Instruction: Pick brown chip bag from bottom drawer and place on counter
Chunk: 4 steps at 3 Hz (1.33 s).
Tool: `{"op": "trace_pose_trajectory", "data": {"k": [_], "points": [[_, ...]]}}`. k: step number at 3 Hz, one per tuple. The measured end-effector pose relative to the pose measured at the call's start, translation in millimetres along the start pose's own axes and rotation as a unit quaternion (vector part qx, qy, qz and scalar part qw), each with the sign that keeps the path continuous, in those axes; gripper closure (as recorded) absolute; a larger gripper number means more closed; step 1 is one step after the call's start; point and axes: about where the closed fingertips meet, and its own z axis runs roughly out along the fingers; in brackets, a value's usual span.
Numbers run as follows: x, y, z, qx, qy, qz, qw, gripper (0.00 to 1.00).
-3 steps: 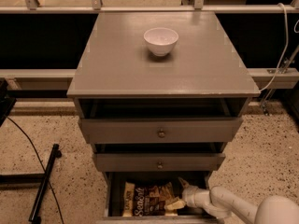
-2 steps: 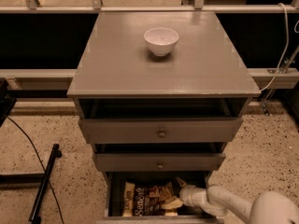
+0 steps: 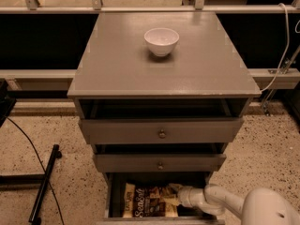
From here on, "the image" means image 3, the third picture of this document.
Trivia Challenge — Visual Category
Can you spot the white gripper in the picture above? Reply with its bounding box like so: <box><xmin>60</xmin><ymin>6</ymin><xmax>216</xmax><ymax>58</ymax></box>
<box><xmin>162</xmin><ymin>183</ymin><xmax>205</xmax><ymax>208</ymax></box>

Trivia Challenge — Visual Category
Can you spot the brown chip bag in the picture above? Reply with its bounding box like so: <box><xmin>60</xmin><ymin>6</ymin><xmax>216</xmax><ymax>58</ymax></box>
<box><xmin>123</xmin><ymin>183</ymin><xmax>178</xmax><ymax>218</ymax></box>

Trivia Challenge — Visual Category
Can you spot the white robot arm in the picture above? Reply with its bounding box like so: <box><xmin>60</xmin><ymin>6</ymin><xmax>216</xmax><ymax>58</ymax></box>
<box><xmin>163</xmin><ymin>184</ymin><xmax>300</xmax><ymax>225</ymax></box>

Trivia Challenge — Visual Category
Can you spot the top grey drawer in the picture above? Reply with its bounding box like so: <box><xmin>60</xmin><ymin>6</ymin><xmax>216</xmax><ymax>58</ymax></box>
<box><xmin>80</xmin><ymin>118</ymin><xmax>243</xmax><ymax>144</ymax></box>

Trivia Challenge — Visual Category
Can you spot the middle grey drawer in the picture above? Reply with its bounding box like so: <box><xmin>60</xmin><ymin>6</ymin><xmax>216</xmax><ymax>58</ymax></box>
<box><xmin>93</xmin><ymin>154</ymin><xmax>226</xmax><ymax>173</ymax></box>

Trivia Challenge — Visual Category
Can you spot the grey wooden drawer cabinet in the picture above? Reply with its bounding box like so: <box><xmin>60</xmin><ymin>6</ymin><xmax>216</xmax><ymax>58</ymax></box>
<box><xmin>67</xmin><ymin>11</ymin><xmax>263</xmax><ymax>225</ymax></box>

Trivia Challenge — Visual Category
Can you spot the black floor stand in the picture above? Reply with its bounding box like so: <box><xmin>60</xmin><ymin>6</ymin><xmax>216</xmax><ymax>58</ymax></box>
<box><xmin>0</xmin><ymin>144</ymin><xmax>62</xmax><ymax>225</ymax></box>

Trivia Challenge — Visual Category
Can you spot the white ceramic bowl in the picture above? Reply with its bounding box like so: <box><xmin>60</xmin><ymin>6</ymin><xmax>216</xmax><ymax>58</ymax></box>
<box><xmin>144</xmin><ymin>28</ymin><xmax>179</xmax><ymax>57</ymax></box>

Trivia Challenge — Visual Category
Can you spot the black equipment at left edge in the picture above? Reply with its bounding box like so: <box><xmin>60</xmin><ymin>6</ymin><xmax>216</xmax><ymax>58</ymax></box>
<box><xmin>0</xmin><ymin>79</ymin><xmax>16</xmax><ymax>127</ymax></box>

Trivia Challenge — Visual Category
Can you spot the white hanging cable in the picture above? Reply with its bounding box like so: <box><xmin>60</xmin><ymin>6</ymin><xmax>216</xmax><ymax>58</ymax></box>
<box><xmin>260</xmin><ymin>2</ymin><xmax>291</xmax><ymax>93</ymax></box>

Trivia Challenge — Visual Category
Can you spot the black floor cable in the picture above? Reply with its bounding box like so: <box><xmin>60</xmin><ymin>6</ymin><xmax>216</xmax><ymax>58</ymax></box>
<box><xmin>6</xmin><ymin>117</ymin><xmax>66</xmax><ymax>225</ymax></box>

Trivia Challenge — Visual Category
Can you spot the metal railing frame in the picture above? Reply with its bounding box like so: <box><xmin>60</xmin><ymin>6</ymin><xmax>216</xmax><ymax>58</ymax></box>
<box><xmin>0</xmin><ymin>0</ymin><xmax>300</xmax><ymax>92</ymax></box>

